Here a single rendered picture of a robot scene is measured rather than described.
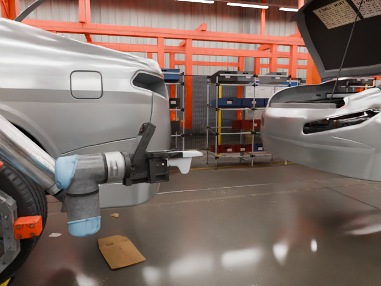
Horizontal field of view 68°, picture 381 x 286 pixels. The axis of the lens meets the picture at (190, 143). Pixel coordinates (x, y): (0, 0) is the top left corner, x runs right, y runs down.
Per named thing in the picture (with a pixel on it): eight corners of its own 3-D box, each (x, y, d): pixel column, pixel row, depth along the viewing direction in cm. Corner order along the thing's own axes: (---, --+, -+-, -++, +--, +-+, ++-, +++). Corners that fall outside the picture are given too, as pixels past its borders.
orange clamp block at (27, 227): (20, 231, 124) (42, 230, 126) (13, 240, 116) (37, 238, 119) (18, 216, 123) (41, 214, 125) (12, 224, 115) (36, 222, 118)
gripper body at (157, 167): (160, 177, 82) (119, 184, 76) (158, 148, 82) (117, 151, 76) (172, 180, 75) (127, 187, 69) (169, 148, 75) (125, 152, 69)
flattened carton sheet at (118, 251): (125, 235, 295) (125, 232, 294) (146, 260, 248) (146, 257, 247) (95, 243, 279) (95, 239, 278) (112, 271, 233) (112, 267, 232)
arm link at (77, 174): (55, 188, 69) (53, 153, 68) (101, 181, 74) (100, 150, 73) (58, 197, 62) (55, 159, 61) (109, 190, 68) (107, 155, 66)
